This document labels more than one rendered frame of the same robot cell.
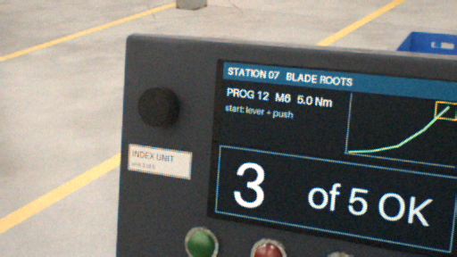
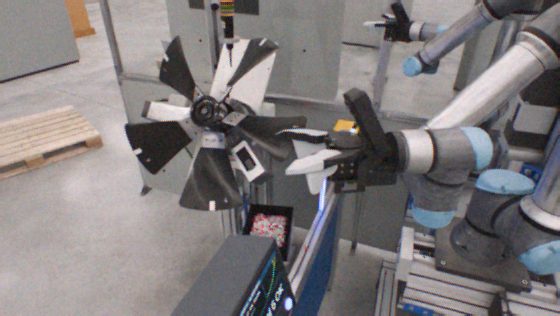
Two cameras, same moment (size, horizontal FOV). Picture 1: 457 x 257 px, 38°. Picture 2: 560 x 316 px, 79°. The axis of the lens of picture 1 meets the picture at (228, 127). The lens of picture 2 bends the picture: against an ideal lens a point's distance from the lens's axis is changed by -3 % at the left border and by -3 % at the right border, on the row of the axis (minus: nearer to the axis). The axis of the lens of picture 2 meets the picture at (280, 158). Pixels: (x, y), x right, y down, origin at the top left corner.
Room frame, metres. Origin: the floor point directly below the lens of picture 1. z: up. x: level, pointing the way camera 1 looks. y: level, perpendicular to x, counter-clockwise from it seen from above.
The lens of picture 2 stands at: (0.37, 0.32, 1.73)
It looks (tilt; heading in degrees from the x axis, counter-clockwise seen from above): 32 degrees down; 269
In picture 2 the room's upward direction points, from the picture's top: straight up
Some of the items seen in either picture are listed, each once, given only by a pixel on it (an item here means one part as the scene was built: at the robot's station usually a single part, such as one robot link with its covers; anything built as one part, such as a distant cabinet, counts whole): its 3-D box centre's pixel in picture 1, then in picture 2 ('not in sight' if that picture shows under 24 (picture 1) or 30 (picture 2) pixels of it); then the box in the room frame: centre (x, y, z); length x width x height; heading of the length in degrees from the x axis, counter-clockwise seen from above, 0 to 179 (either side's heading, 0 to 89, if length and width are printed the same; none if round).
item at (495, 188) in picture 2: not in sight; (500, 199); (-0.18, -0.33, 1.20); 0.13 x 0.12 x 0.14; 95
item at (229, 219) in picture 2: not in sight; (230, 235); (0.60, -0.99, 0.46); 0.09 x 0.05 x 0.91; 158
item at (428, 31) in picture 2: not in sight; (436, 34); (-0.27, -1.09, 1.43); 0.11 x 0.08 x 0.09; 134
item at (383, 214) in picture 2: not in sight; (296, 171); (0.24, -1.51, 0.50); 2.59 x 0.03 x 0.91; 158
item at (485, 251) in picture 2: not in sight; (484, 232); (-0.18, -0.34, 1.09); 0.15 x 0.15 x 0.10
